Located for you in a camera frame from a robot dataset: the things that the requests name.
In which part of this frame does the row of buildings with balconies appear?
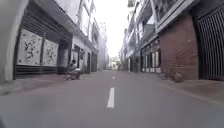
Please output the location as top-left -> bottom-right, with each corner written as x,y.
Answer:
120,0 -> 163,74

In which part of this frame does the small vehicle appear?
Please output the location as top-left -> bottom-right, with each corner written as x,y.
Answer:
64,67 -> 83,81

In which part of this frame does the person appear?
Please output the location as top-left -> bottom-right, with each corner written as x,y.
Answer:
67,59 -> 78,74

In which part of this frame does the red brick building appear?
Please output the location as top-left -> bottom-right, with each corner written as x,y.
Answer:
155,0 -> 224,82

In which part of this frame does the building with patterned white panels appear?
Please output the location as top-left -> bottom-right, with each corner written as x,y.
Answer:
0,0 -> 101,83

